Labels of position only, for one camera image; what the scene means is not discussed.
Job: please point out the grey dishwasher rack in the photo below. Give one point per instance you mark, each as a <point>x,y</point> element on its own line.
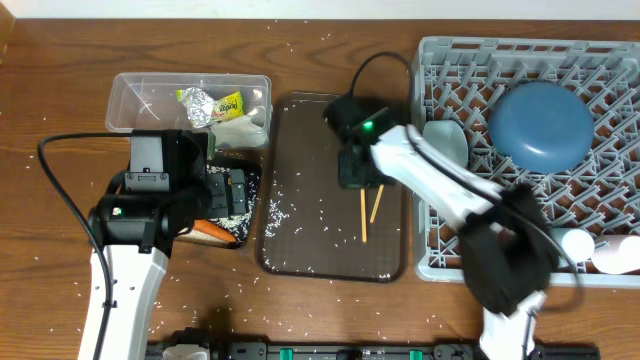
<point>462,79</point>

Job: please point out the orange carrot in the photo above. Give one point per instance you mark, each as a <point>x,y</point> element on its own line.
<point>210,229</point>

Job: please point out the dark brown serving tray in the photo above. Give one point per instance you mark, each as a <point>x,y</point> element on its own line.
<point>310,226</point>

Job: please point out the pink cup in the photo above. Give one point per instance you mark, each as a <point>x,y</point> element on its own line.
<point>616,254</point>

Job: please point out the wooden chopstick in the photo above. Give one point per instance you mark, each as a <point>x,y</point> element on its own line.
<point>363,215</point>
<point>376,203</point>

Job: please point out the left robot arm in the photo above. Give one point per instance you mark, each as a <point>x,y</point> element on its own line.
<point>171,182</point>

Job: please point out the white napkin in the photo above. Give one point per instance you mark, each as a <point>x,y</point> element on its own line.
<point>239,132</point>

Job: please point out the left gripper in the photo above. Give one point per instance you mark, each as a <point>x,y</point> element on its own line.
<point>228,192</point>

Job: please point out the clear plastic bin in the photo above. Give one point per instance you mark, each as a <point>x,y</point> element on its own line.
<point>147,101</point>

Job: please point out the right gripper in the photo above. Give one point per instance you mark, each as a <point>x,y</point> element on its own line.
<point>360,176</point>

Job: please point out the light blue rice bowl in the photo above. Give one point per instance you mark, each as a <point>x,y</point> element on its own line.
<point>449,139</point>

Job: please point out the black plastic bin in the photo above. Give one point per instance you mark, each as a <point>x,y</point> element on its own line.
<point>196,237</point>

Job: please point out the small blue cup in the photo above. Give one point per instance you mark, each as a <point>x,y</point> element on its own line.
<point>577,243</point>

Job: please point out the dark blue plate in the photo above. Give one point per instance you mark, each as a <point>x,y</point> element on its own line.
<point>543,127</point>

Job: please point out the foil snack wrapper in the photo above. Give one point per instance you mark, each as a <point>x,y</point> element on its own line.
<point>203,110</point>

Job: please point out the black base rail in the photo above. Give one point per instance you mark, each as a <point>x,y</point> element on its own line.
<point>192,343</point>

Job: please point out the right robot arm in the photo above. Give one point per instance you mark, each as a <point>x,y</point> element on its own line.
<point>507,254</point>

